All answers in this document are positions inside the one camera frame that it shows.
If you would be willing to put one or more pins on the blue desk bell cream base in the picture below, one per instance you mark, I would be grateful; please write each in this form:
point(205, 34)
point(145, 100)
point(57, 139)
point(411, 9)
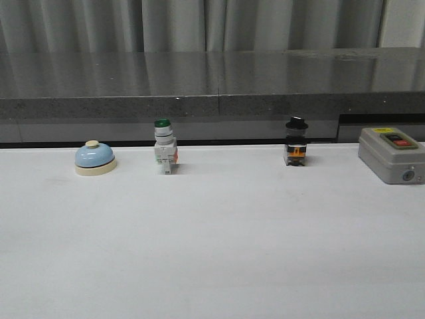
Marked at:
point(94, 158)

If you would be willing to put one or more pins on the grey stone counter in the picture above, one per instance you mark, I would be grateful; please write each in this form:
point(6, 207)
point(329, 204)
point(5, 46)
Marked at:
point(210, 98)

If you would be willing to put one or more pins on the grey curtain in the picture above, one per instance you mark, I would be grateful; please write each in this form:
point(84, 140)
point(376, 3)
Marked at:
point(207, 26)

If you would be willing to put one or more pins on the green push button switch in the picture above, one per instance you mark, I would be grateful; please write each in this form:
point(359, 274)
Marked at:
point(165, 148)

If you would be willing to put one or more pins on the black rotary selector switch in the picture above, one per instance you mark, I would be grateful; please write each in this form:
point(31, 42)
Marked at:
point(296, 145)

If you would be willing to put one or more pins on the grey power switch box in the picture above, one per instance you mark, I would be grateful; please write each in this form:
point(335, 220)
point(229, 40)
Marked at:
point(392, 155)

